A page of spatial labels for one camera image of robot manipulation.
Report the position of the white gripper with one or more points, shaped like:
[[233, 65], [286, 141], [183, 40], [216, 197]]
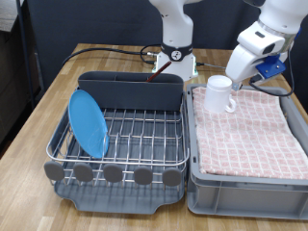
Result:
[[240, 65]]

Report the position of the white ceramic mug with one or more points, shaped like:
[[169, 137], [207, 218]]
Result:
[[216, 96]]

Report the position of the brown wooden spoon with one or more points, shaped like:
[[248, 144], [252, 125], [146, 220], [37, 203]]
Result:
[[160, 70]]

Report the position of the blue plastic plate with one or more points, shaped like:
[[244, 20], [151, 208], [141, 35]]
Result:
[[86, 125]]

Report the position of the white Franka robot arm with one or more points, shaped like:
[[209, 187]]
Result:
[[176, 29]]

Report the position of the pink checkered dish towel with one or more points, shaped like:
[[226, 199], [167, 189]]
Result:
[[256, 134]]

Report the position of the grey dish drying rack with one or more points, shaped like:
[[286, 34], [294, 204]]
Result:
[[128, 202]]

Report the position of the dark grey utensil caddy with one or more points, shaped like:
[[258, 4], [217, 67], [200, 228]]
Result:
[[128, 93]]

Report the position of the grey plastic crate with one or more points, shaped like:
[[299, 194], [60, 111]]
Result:
[[250, 200]]

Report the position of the black backdrop curtain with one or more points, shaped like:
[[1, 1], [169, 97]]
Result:
[[96, 22]]

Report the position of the black metal pole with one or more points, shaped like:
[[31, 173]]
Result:
[[25, 54]]

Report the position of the dark wooden cabinet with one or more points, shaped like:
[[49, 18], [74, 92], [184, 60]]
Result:
[[9, 80]]

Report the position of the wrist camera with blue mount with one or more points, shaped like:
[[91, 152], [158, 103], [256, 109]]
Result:
[[271, 65]]

